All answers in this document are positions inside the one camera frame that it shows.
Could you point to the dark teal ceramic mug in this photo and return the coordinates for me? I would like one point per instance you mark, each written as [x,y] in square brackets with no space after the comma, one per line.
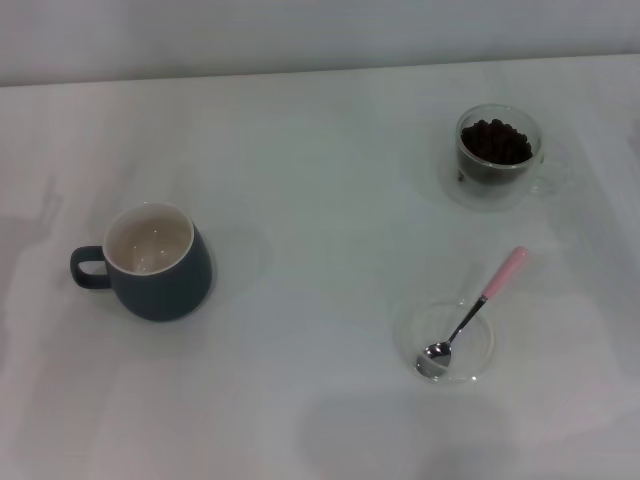
[165,295]

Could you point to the clear glass saucer dish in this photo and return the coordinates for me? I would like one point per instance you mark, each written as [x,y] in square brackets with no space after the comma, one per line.
[477,345]

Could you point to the coffee bean pile in glass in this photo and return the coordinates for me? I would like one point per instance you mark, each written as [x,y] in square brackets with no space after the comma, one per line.
[496,142]

